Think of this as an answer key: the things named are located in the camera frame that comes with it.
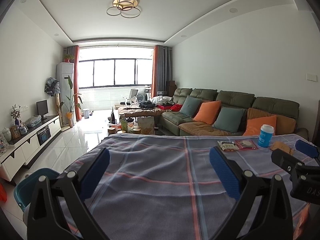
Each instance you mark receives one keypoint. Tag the grey blue cushion far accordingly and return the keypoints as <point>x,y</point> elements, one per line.
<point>190,106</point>

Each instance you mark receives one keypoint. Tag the white standing air conditioner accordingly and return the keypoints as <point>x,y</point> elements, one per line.
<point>64,70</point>

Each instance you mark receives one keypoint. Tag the large balcony window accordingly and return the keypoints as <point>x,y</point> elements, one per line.
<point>114,73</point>

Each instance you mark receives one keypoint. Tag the orange grey right curtain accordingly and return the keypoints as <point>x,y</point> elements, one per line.
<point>161,69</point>

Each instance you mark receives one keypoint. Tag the orange plastic bag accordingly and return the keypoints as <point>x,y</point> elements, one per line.
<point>3,194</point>

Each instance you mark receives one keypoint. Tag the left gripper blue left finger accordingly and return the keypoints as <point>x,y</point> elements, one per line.
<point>91,173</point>

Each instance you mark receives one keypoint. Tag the cluttered coffee table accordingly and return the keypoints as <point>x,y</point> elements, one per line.
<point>136,120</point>

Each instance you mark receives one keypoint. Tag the tall green potted plant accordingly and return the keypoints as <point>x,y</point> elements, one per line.
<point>73,102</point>

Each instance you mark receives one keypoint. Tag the olive green sectional sofa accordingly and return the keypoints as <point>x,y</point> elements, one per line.
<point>286,111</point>

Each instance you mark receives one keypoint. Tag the orange cushion far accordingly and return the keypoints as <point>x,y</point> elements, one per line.
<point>208,112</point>

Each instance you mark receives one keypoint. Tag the orange cushion near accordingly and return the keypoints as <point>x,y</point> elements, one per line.
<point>254,125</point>

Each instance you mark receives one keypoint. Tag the teal trash bin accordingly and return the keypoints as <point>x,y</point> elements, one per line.
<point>24,189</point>

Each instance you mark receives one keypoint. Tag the brown paper packet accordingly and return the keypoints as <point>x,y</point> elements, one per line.
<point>282,146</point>

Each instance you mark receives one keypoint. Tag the orange grey curtain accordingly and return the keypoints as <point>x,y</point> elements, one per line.
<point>71,54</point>
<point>161,69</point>

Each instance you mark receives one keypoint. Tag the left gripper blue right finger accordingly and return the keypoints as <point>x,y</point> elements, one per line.
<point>226,171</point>

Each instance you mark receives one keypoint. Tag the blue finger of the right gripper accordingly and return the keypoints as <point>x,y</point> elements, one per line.
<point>307,149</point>

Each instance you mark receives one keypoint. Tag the blue vase plant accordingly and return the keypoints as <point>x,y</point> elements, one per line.
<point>16,114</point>

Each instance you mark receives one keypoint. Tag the white TV cabinet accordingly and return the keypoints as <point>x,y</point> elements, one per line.
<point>24,150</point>

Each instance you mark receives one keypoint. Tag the black small monitor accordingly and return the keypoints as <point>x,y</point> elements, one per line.
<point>42,108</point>

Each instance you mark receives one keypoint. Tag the blue white lidded cup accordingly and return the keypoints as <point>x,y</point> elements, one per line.
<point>266,133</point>

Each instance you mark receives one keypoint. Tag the white snack packet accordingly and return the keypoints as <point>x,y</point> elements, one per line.
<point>228,146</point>

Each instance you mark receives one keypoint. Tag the red snack packet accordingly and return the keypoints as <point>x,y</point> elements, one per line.
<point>246,145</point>

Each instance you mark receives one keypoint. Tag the grey blue cushion near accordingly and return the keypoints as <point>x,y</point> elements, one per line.
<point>229,119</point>

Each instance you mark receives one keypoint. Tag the orange cushion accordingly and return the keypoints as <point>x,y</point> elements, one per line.
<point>254,125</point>
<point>208,112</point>

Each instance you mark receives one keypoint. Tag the grey plaid tablecloth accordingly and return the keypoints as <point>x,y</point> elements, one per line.
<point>158,187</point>

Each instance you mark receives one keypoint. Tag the grey blue cushion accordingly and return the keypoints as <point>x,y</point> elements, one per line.
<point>229,119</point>
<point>190,106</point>

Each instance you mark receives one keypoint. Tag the white small trash can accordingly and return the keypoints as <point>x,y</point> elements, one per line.
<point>86,112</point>

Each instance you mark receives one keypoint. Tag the orange grey left curtain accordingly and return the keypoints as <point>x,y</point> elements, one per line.
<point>71,54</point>

